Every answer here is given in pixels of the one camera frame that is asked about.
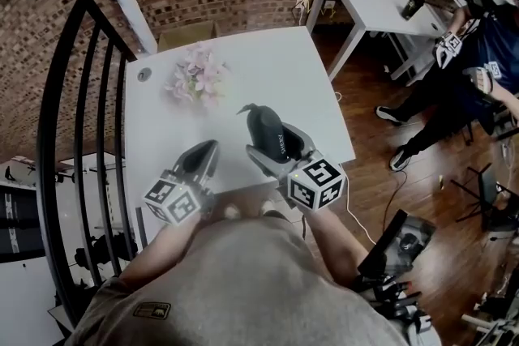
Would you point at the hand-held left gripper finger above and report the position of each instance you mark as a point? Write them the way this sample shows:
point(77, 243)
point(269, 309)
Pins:
point(188, 160)
point(210, 162)

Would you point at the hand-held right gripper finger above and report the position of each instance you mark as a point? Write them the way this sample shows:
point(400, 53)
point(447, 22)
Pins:
point(306, 143)
point(267, 164)

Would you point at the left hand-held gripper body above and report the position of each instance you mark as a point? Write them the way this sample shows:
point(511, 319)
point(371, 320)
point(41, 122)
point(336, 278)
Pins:
point(174, 198)

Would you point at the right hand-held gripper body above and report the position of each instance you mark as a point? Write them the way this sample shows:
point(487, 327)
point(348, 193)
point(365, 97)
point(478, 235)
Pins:
point(316, 182)

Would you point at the person's left forearm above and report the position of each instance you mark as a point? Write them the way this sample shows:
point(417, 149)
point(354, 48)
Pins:
point(162, 251)

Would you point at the person's right forearm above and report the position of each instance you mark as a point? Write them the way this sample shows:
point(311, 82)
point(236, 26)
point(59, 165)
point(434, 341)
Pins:
point(336, 243)

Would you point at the person's left shoe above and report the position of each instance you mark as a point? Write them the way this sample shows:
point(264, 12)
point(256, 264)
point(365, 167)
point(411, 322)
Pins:
point(232, 212)

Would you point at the large white table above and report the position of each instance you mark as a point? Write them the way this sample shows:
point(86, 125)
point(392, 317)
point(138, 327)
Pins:
point(284, 73)

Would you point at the pink flowers in cream pot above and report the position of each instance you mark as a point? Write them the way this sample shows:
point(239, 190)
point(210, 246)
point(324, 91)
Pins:
point(202, 77)

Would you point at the black chest-mounted device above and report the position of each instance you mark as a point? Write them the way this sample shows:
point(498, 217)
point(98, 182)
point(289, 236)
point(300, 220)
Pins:
point(383, 243)

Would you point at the person's torso in gray shirt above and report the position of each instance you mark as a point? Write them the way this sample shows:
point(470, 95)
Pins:
point(243, 287)

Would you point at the brown cardboard box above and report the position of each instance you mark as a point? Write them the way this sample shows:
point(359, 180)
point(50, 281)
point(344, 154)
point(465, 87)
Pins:
point(182, 37)

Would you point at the black waist equipment pack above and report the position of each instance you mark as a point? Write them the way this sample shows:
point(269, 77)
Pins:
point(389, 296)

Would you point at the white power adapter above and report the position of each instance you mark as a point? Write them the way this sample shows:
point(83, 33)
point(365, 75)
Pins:
point(301, 4)

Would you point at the black stair railing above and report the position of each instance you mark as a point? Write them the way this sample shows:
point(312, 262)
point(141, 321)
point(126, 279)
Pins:
point(44, 142)

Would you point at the small white table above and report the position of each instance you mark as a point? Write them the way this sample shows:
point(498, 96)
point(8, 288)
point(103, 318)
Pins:
point(385, 8)

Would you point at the black folding stand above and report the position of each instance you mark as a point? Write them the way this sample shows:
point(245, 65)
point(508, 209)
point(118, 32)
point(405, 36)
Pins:
point(484, 190)

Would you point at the black cup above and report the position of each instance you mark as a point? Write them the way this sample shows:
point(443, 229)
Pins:
point(413, 8)

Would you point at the white wall outlet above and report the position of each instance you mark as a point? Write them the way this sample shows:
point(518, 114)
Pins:
point(330, 5)

